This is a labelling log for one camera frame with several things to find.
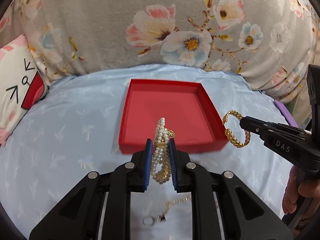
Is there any pink white bunny pillow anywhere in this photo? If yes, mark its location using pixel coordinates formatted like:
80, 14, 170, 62
0, 34, 47, 146

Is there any red open jewelry box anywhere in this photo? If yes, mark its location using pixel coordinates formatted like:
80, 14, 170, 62
118, 79, 228, 154

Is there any purple object at edge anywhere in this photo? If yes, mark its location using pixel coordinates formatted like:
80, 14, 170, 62
274, 100, 298, 127

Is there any grey floral blanket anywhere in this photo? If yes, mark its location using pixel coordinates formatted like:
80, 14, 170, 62
0, 0, 320, 120

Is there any gold chain clover necklace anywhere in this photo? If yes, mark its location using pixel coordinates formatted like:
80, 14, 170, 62
156, 195, 192, 223

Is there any light blue palm-print cloth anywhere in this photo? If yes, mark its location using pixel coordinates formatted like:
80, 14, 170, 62
1, 64, 291, 237

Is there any gold woven bangle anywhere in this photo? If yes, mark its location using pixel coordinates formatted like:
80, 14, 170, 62
222, 110, 251, 148

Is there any white pearl bracelet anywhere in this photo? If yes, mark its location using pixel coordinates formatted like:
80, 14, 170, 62
149, 117, 176, 185

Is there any person's right hand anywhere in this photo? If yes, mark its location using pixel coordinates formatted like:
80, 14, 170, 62
282, 166, 319, 225

